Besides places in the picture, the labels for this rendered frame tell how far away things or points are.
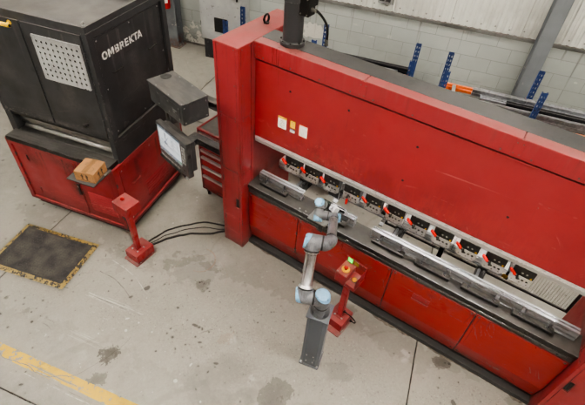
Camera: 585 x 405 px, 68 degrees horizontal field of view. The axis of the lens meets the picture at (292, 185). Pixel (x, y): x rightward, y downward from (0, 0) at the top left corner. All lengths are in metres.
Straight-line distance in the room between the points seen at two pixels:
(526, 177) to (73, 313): 3.96
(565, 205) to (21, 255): 4.87
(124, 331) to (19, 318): 0.99
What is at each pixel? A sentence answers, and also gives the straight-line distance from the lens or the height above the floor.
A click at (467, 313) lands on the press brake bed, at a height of 0.72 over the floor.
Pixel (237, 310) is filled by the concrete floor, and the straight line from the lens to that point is 4.40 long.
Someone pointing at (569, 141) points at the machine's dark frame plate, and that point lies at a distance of 3.08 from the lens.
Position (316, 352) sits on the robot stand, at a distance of 3.90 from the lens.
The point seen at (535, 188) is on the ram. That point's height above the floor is 2.00.
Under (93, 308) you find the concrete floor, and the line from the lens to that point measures 4.67.
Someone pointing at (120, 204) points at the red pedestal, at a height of 0.80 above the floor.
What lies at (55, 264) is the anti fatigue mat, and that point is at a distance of 5.12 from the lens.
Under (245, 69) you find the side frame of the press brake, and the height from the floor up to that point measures 2.10.
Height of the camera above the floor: 3.75
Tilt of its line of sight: 42 degrees down
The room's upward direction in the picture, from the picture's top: 5 degrees clockwise
